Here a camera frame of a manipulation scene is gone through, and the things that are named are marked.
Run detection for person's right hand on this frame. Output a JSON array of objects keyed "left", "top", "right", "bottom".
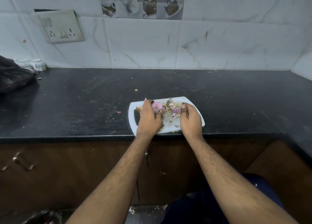
[{"left": 179, "top": 103, "right": 204, "bottom": 141}]

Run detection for person's left hand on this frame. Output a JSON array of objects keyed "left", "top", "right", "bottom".
[{"left": 136, "top": 99, "right": 163, "bottom": 140}]

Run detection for small red onion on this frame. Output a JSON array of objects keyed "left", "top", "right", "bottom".
[{"left": 151, "top": 101, "right": 166, "bottom": 114}]

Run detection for white plastic cutting board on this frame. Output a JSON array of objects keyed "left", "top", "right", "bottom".
[{"left": 128, "top": 96, "right": 205, "bottom": 137}]

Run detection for person's right forearm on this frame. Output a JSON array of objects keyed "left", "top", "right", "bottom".
[{"left": 189, "top": 135, "right": 299, "bottom": 224}]

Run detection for person's left forearm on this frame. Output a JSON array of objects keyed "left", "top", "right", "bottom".
[{"left": 66, "top": 133, "right": 153, "bottom": 224}]

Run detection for person's navy shorts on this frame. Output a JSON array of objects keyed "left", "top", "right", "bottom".
[{"left": 161, "top": 173, "right": 284, "bottom": 224}]

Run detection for black bowl of peels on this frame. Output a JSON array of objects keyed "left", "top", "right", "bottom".
[{"left": 22, "top": 209, "right": 73, "bottom": 224}]

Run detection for black plastic bag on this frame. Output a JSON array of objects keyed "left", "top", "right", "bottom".
[{"left": 0, "top": 55, "right": 37, "bottom": 94}]

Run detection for printed decorative wall tile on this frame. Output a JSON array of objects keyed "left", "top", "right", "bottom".
[{"left": 98, "top": 0, "right": 186, "bottom": 20}]

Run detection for beige switch socket plate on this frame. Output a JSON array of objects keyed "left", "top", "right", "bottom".
[{"left": 38, "top": 9, "right": 84, "bottom": 44}]

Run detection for long silver drawer handle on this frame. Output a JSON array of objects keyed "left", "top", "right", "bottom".
[{"left": 1, "top": 152, "right": 22, "bottom": 171}]

